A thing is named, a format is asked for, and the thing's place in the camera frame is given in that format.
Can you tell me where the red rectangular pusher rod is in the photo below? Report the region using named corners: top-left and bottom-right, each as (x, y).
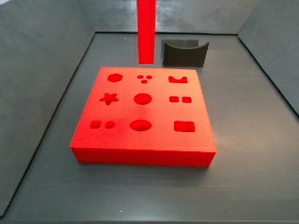
top-left (136, 0), bottom-right (156, 64)

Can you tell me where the red shape sorter block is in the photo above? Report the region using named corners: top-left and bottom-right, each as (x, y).
top-left (69, 67), bottom-right (217, 167)

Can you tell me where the dark grey arch block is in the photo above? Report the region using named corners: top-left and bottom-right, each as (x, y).
top-left (161, 39), bottom-right (209, 67)

